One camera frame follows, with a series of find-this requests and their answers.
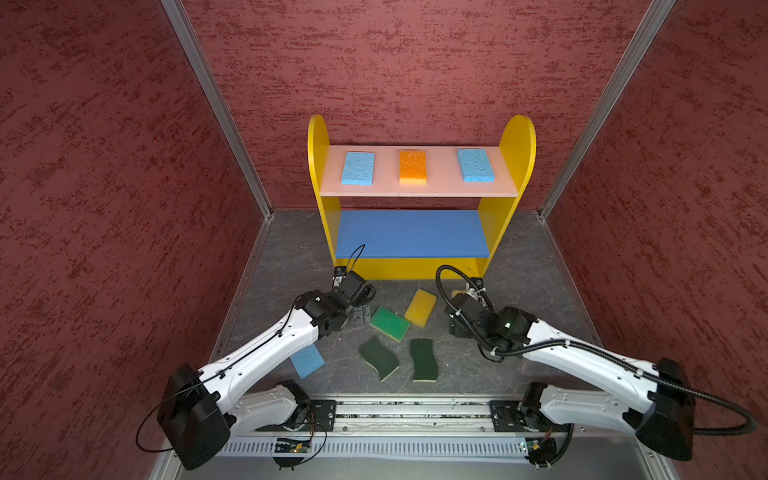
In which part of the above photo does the blue cellulose sponge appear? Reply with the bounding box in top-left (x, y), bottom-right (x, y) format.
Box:
top-left (341, 151), bottom-right (375, 186)
top-left (290, 345), bottom-right (325, 379)

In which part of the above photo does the orange scourer yellow sponge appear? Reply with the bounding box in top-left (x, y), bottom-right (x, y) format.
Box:
top-left (399, 150), bottom-right (428, 185)

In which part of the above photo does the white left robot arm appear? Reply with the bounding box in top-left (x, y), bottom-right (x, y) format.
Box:
top-left (157, 282), bottom-right (376, 470)

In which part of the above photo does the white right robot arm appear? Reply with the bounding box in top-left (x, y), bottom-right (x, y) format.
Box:
top-left (445, 293), bottom-right (695, 461)

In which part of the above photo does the yellow shelf with coloured boards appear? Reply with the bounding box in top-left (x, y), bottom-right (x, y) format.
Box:
top-left (307, 115), bottom-right (537, 280)

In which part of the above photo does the dark green wavy sponge left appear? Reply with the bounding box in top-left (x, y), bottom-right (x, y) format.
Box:
top-left (358, 336), bottom-right (400, 382)

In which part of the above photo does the dark green wavy sponge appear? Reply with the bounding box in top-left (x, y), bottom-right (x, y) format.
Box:
top-left (409, 339), bottom-right (439, 383)
top-left (358, 336), bottom-right (400, 382)

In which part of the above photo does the green scourer yellow sponge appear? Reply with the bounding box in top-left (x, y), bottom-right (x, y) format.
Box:
top-left (370, 306), bottom-right (410, 342)

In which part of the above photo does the dark green wavy sponge right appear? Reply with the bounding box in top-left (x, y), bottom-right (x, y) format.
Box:
top-left (409, 339), bottom-right (439, 383)

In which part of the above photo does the plain yellow foam sponge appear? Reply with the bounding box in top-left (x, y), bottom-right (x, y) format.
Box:
top-left (404, 289), bottom-right (437, 328)

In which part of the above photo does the left circuit board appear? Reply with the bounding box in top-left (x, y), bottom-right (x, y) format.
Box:
top-left (274, 438), bottom-right (313, 455)

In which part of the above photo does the aluminium corner profile left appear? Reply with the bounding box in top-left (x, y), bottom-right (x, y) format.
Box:
top-left (161, 0), bottom-right (273, 219)

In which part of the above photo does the aluminium corner profile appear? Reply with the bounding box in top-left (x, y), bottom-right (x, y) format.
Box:
top-left (161, 0), bottom-right (273, 219)
top-left (538, 0), bottom-right (676, 224)

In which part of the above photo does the aluminium corner profile right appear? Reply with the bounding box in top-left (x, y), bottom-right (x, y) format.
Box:
top-left (538, 0), bottom-right (676, 224)

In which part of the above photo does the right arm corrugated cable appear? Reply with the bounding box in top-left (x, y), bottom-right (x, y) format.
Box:
top-left (434, 264), bottom-right (760, 438)

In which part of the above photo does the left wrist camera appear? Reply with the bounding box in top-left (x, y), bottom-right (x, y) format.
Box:
top-left (331, 267), bottom-right (376, 304)

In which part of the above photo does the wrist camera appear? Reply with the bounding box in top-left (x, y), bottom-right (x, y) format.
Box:
top-left (331, 267), bottom-right (376, 304)
top-left (465, 277), bottom-right (487, 306)

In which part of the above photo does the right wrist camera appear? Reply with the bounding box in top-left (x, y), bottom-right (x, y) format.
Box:
top-left (465, 277), bottom-right (487, 306)

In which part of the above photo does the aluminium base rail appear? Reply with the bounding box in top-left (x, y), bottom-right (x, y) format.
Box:
top-left (239, 392), bottom-right (601, 436)

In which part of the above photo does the perforated cable duct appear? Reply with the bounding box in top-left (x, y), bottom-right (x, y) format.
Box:
top-left (218, 436), bottom-right (526, 462)

